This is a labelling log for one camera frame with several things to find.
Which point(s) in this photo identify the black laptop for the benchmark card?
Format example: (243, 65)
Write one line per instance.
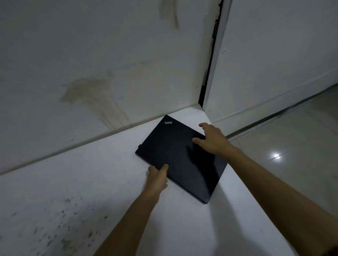
(179, 155)

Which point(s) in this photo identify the person's right hand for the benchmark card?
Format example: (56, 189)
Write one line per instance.
(215, 142)

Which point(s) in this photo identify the person's left forearm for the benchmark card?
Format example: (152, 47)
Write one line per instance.
(126, 226)

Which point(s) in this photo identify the white door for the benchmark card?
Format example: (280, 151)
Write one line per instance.
(269, 52)

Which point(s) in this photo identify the person's right forearm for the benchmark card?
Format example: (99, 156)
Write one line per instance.
(285, 200)

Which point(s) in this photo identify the person's right thumb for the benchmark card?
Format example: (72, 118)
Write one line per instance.
(198, 141)

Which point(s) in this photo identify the person's left hand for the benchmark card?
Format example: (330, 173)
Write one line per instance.
(156, 182)

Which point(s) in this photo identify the person's left thumb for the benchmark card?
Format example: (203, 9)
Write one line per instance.
(162, 168)

